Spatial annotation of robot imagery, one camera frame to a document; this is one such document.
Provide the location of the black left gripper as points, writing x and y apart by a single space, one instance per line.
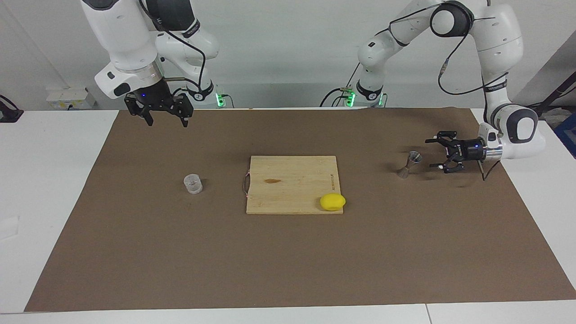
470 150

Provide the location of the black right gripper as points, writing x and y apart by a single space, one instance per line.
154 96

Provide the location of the clear glass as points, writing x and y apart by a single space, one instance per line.
411 159

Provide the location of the clear plastic cup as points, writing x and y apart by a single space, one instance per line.
193 184

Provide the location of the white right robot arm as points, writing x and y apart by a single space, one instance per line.
121 36

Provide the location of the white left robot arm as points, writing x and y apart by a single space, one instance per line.
495 40

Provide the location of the black stand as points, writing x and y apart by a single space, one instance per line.
542 108

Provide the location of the blue crate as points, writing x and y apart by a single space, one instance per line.
568 135

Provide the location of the yellow lemon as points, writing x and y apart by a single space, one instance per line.
332 202

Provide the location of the brown table mat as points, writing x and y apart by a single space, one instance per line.
180 252

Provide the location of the black clamp object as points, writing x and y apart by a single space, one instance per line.
9 114

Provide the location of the wooden cutting board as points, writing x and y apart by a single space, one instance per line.
292 193

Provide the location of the white wall socket box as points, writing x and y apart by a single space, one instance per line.
67 96

